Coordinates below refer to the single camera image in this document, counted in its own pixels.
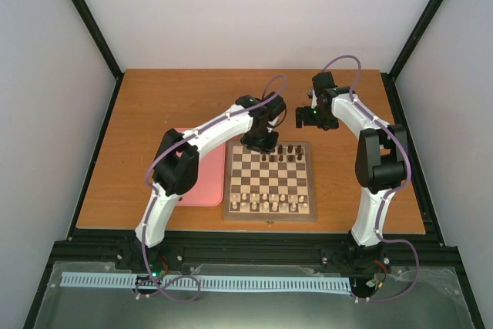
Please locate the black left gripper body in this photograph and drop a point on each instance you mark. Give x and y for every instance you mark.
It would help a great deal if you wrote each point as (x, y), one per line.
(259, 141)

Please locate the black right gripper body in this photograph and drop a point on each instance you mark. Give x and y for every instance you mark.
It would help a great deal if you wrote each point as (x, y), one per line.
(320, 119)

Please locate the light blue cable duct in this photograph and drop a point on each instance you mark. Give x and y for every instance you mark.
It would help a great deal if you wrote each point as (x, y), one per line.
(219, 284)

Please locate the wooden chess board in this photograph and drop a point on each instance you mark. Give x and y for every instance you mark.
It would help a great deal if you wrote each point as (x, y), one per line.
(247, 173)

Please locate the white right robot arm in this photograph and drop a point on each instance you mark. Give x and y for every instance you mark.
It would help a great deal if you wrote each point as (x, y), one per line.
(382, 165)

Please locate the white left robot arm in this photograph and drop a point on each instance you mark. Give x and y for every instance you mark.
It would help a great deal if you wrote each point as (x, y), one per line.
(175, 169)

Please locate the grey metal base plate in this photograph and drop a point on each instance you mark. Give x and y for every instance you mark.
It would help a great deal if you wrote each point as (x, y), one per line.
(428, 299)

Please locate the pink plastic tray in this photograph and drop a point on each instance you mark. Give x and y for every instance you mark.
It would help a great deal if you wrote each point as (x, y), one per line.
(209, 187)

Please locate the black aluminium frame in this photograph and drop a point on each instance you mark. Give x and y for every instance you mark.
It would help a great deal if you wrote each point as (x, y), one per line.
(251, 248)

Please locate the light queen chess piece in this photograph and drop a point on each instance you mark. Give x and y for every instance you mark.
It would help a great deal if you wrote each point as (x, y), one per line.
(265, 207)

